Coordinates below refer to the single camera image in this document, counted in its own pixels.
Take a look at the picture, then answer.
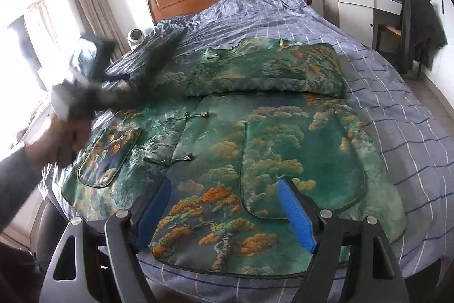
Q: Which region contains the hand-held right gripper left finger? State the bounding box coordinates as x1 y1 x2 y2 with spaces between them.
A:
39 178 173 303

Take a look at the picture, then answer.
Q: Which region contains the brown curtain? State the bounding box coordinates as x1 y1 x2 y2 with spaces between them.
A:
67 0 132 55

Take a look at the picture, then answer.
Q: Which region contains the white desk fan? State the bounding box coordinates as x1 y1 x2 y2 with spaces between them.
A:
128 28 148 48

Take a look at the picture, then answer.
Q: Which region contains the dark jacket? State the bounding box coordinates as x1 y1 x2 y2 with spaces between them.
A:
397 0 448 80

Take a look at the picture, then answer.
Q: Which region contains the person's left forearm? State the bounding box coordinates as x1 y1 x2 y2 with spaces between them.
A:
0 143 47 229

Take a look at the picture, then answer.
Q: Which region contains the bed with blue checked sheet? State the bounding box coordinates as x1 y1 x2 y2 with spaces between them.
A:
39 0 454 303

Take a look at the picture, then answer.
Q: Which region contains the person's left hand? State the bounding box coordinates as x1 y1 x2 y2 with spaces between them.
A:
28 119 92 169

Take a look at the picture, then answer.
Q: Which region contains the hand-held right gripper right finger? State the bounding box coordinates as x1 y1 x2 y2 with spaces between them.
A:
277 176 405 303

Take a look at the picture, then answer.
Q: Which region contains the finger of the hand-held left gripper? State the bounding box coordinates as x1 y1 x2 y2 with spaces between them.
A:
136 28 188 101

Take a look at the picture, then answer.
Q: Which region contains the white desk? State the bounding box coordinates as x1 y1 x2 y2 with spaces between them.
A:
321 0 403 51

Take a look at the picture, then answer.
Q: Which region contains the green printed jacket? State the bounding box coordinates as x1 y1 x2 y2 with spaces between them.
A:
61 38 407 277

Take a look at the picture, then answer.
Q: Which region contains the dark wooden chair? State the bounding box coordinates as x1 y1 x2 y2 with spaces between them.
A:
376 22 405 53

